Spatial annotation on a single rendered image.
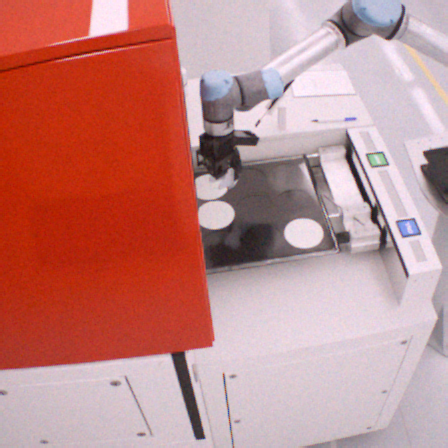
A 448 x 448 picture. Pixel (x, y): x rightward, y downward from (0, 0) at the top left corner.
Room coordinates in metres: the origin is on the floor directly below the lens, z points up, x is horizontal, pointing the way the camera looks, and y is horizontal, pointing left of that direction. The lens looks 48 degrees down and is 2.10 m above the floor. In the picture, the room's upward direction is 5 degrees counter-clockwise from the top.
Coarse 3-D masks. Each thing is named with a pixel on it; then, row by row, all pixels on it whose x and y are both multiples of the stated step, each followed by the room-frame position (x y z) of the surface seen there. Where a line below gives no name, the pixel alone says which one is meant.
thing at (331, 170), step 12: (324, 168) 1.28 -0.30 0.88; (336, 168) 1.28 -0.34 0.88; (348, 168) 1.27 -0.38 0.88; (324, 180) 1.25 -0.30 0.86; (336, 180) 1.23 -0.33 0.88; (348, 180) 1.22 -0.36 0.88; (336, 192) 1.18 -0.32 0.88; (348, 192) 1.18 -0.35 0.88; (348, 204) 1.13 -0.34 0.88; (348, 228) 1.05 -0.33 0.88
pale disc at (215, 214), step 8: (200, 208) 1.14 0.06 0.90; (208, 208) 1.14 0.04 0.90; (216, 208) 1.14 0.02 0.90; (224, 208) 1.14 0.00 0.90; (232, 208) 1.13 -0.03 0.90; (200, 216) 1.12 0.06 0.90; (208, 216) 1.11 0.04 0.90; (216, 216) 1.11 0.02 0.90; (224, 216) 1.11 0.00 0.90; (232, 216) 1.11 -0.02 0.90; (200, 224) 1.09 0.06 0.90; (208, 224) 1.09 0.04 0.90; (216, 224) 1.08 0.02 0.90; (224, 224) 1.08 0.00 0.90
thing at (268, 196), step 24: (264, 168) 1.28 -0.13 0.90; (288, 168) 1.27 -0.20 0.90; (240, 192) 1.19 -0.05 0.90; (264, 192) 1.18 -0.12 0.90; (288, 192) 1.18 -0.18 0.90; (312, 192) 1.17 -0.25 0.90; (240, 216) 1.10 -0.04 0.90; (264, 216) 1.10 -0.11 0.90; (288, 216) 1.09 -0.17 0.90; (312, 216) 1.08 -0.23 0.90; (216, 240) 1.03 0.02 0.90; (240, 240) 1.02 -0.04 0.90; (264, 240) 1.01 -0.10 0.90; (216, 264) 0.95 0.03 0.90
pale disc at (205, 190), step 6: (198, 180) 1.25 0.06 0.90; (204, 180) 1.25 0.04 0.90; (198, 186) 1.23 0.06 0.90; (204, 186) 1.23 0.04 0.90; (210, 186) 1.23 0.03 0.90; (216, 186) 1.22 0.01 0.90; (198, 192) 1.21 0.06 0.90; (204, 192) 1.20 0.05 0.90; (210, 192) 1.20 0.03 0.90; (216, 192) 1.20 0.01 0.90; (222, 192) 1.20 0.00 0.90; (204, 198) 1.18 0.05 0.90; (210, 198) 1.18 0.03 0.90
